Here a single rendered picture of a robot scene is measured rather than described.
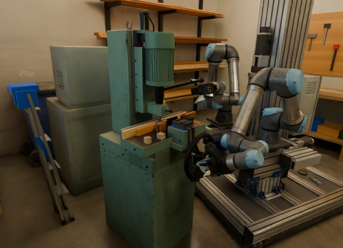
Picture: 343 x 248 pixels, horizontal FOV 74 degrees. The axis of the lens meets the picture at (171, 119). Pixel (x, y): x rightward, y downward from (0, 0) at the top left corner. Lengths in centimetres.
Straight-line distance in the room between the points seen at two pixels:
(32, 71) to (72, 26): 81
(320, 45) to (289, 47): 251
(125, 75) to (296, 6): 122
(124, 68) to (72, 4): 229
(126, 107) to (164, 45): 50
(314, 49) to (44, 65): 402
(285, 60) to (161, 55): 92
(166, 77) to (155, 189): 68
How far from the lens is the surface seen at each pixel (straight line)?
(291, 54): 188
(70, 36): 366
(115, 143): 159
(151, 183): 141
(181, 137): 133
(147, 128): 144
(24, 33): 354
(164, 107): 145
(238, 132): 117
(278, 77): 124
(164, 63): 136
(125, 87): 155
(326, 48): 432
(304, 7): 195
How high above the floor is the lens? 143
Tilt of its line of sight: 18 degrees down
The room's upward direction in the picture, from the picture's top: 1 degrees clockwise
